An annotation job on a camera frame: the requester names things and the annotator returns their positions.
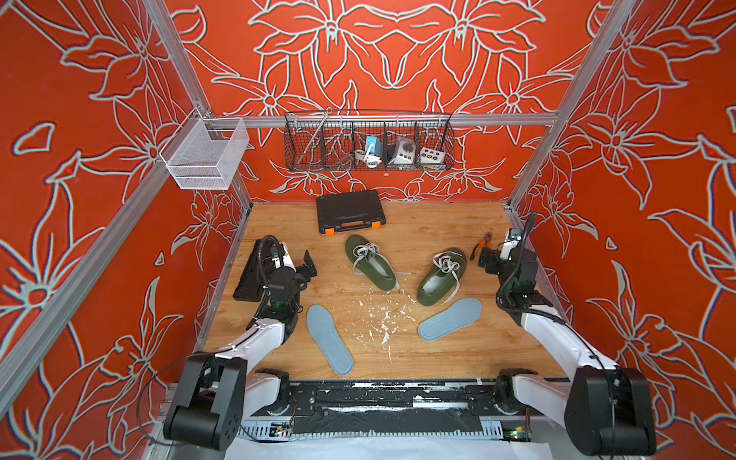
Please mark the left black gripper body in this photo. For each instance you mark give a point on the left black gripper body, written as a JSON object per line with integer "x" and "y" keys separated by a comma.
{"x": 297, "y": 280}

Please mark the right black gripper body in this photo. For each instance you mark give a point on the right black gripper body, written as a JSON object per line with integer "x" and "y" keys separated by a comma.
{"x": 494, "y": 264}

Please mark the grey insole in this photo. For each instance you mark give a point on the grey insole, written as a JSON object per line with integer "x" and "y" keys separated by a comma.
{"x": 321, "y": 327}
{"x": 462, "y": 314}

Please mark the green shoe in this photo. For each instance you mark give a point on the green shoe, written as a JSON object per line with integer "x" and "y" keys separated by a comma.
{"x": 367, "y": 260}
{"x": 442, "y": 282}

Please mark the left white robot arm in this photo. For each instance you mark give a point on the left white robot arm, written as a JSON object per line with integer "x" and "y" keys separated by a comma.
{"x": 216, "y": 390}

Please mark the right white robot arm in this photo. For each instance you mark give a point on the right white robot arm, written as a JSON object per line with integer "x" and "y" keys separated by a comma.
{"x": 604, "y": 408}

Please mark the black foam tray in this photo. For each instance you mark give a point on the black foam tray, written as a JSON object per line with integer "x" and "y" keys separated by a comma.
{"x": 250, "y": 287}

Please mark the black tool case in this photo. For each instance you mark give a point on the black tool case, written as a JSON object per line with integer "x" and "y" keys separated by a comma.
{"x": 349, "y": 211}

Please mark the white dotted box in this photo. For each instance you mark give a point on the white dotted box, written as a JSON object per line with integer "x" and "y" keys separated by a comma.
{"x": 432, "y": 158}

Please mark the blue white box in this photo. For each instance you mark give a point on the blue white box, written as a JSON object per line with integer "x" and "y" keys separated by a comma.
{"x": 374, "y": 146}

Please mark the clear plastic bin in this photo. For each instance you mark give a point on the clear plastic bin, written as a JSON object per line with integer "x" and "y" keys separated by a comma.
{"x": 197, "y": 161}

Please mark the orange handled pliers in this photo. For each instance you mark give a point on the orange handled pliers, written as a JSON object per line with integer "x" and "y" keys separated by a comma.
{"x": 485, "y": 242}

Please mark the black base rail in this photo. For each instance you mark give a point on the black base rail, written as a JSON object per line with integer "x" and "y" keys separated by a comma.
{"x": 455, "y": 408}

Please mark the black wire basket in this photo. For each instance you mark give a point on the black wire basket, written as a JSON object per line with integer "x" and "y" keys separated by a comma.
{"x": 336, "y": 140}

